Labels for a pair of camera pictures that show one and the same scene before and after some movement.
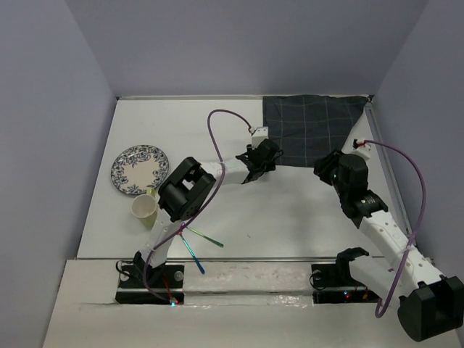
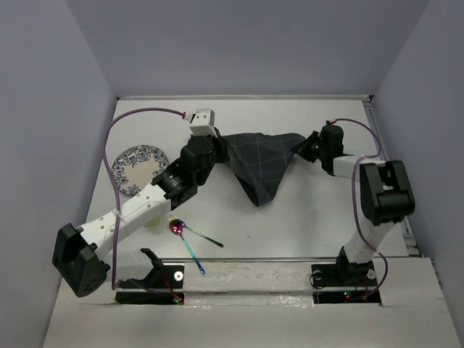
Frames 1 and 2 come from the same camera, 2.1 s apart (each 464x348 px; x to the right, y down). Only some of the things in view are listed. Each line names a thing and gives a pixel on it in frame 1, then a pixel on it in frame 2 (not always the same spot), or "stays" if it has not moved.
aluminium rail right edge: x=389 y=170 stays
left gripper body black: x=268 y=167 to x=213 y=156
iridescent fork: x=214 y=241 stays
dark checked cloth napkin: x=308 y=128 to x=260 y=162
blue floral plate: x=138 y=169 stays
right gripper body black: x=328 y=171 to x=323 y=149
